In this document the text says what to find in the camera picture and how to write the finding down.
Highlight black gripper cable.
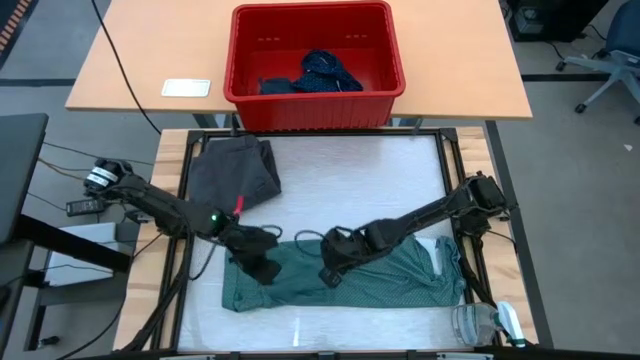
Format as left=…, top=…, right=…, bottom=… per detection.
left=293, top=228, right=329, bottom=259
left=188, top=224, right=284, bottom=281

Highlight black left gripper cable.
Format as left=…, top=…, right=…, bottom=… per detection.
left=188, top=224, right=284, bottom=281

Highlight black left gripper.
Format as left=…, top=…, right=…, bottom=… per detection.
left=222, top=224, right=284, bottom=287

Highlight light wooden desk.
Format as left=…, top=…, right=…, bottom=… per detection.
left=64, top=0, right=534, bottom=121

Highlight black computer case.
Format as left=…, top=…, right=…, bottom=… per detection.
left=507, top=0, right=610, bottom=44

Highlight blue office chair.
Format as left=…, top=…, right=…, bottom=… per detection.
left=555, top=0, right=640, bottom=126

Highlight black aluminium table frame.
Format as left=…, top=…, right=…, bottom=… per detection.
left=119, top=127, right=506, bottom=354

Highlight black power adapter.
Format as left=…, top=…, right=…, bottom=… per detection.
left=66, top=198, right=106, bottom=217

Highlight white rectangular card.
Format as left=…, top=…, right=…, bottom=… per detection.
left=160, top=78, right=212, bottom=99

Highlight black flat screen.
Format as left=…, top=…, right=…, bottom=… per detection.
left=0, top=113, right=50, bottom=246

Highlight clear spray bottle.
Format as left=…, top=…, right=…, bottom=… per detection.
left=451, top=299, right=526, bottom=349

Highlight dark grey shorts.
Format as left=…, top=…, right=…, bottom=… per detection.
left=187, top=134, right=283, bottom=216

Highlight long black cable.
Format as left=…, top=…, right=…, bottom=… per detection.
left=89, top=0, right=162, bottom=136

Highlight black stand bar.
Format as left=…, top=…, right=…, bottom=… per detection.
left=14, top=214, right=134, bottom=274

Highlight navy patterned garment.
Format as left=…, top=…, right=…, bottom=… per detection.
left=258, top=48, right=365, bottom=96

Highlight red plastic bin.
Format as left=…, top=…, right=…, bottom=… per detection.
left=223, top=1, right=406, bottom=132

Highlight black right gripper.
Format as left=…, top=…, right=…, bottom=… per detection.
left=318, top=219, right=399, bottom=290

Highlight green patterned shorts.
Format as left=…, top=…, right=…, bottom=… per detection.
left=222, top=235, right=467, bottom=314

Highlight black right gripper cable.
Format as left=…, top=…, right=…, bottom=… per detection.
left=293, top=228, right=329, bottom=259

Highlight white box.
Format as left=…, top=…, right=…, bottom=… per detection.
left=44, top=222, right=124, bottom=287

